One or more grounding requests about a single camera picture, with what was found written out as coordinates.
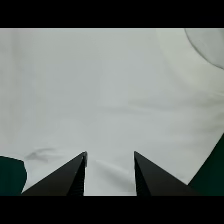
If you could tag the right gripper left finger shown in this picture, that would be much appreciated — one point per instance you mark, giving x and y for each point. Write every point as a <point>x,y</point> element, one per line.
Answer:
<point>68,180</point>

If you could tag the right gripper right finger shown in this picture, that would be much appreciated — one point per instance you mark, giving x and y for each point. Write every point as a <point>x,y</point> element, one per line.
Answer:
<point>153,181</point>

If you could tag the white T-shirt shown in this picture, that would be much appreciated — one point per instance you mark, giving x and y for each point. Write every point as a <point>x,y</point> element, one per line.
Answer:
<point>110,96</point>

